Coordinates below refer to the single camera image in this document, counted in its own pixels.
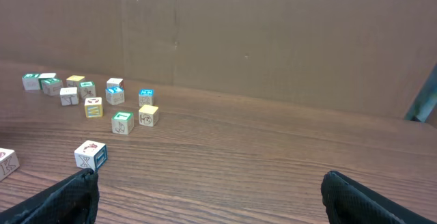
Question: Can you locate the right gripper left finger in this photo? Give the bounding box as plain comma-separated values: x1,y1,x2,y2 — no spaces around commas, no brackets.
1,169,100,224

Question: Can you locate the yellow block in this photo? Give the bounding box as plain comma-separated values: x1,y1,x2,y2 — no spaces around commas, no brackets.
66,75,85,87
139,104,158,127

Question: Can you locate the white block monkey picture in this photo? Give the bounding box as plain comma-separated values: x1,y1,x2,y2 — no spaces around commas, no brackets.
74,140,108,171

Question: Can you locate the yellow top block rear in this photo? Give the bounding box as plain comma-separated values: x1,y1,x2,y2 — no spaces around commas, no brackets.
66,75,85,87

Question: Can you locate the yellow top block right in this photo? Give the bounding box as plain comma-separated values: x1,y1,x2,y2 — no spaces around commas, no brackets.
139,104,158,127

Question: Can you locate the white block blue side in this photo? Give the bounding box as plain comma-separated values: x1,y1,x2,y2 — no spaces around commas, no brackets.
59,87,79,106

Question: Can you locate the small green top block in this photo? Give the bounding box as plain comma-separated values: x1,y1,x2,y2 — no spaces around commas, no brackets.
79,81,96,99

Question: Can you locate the white block animal picture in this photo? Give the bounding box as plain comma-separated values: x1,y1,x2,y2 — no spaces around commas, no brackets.
84,97,103,118

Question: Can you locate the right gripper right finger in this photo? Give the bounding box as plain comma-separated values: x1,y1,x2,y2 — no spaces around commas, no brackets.
321,171,436,224

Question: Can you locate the cardboard back wall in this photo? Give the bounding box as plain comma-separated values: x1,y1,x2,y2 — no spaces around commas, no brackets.
1,0,436,118

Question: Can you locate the green top block far left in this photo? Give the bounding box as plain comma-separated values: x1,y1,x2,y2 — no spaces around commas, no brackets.
22,73,40,91

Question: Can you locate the blue P block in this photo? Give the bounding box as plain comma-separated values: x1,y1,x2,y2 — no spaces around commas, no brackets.
105,87,125,105

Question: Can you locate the white block green edge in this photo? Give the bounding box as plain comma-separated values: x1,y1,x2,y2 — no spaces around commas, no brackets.
0,148,20,181

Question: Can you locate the blue top block right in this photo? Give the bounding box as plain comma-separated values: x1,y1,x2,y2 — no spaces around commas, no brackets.
139,89,154,107

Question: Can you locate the green top block right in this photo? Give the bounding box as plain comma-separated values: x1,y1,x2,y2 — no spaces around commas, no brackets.
111,111,134,135

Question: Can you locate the white top block green side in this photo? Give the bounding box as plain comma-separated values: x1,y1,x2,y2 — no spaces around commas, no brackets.
38,72,57,89

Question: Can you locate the white top block rear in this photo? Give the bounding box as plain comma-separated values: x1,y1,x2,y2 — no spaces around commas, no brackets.
107,77,124,89

